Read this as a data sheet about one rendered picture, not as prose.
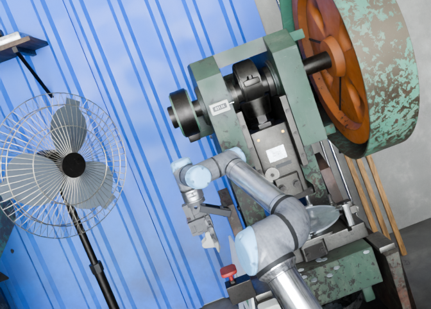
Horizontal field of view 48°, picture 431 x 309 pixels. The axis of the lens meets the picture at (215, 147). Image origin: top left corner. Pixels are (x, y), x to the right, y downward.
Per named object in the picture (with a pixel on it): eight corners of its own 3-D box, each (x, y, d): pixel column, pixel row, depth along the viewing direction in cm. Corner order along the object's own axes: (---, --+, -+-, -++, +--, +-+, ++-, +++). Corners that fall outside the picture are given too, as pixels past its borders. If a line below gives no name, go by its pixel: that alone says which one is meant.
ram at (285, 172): (312, 190, 184) (287, 118, 179) (275, 204, 183) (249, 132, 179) (300, 181, 201) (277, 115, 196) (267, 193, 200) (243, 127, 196)
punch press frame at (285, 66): (415, 359, 183) (304, 19, 162) (310, 400, 182) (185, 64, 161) (343, 275, 262) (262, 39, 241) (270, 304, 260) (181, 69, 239)
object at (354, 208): (360, 210, 197) (352, 188, 195) (321, 225, 196) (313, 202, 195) (354, 206, 203) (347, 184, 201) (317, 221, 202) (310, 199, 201)
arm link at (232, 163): (329, 209, 129) (233, 136, 166) (297, 227, 125) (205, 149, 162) (330, 240, 135) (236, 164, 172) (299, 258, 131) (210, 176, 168)
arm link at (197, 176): (216, 158, 156) (204, 156, 167) (186, 171, 152) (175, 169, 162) (224, 179, 158) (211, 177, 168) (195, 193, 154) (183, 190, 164)
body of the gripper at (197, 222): (192, 232, 176) (181, 202, 174) (215, 224, 176) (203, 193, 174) (194, 238, 168) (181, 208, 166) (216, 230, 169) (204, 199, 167)
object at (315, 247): (345, 263, 171) (333, 229, 168) (308, 277, 170) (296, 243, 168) (324, 240, 195) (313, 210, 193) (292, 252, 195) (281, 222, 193)
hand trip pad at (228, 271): (243, 288, 172) (236, 269, 171) (228, 294, 172) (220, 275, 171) (240, 280, 179) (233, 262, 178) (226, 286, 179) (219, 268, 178)
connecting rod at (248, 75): (289, 140, 183) (260, 54, 177) (259, 151, 182) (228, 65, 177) (278, 134, 203) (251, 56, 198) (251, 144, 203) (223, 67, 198)
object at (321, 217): (351, 220, 172) (350, 218, 171) (275, 249, 171) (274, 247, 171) (326, 200, 200) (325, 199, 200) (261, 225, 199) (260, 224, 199)
